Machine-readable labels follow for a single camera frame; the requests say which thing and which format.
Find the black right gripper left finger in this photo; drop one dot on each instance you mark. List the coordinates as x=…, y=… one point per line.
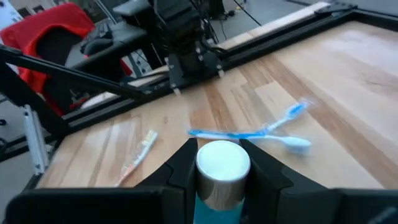
x=174, y=193

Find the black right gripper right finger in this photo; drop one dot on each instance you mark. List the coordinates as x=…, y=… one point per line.
x=280, y=199

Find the teal mouthwash bottle white cap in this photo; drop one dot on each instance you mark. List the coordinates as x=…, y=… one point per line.
x=222, y=174

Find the blue toothbrush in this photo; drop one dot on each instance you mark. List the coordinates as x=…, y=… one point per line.
x=292, y=112
x=295, y=143

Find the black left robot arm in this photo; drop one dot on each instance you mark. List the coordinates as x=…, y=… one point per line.
x=186, y=31

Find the black desk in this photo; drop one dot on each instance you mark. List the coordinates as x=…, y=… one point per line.
x=124, y=37

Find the black computer mouse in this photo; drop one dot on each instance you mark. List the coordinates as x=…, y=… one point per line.
x=96, y=46

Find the red covered chair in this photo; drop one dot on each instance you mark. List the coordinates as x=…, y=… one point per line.
x=46, y=18

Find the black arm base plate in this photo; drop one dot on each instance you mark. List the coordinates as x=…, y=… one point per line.
x=178, y=74

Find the white metal bracket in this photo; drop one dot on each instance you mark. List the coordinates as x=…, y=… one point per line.
x=35, y=140

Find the black metal table frame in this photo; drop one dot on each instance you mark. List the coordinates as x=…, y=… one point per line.
x=280, y=37

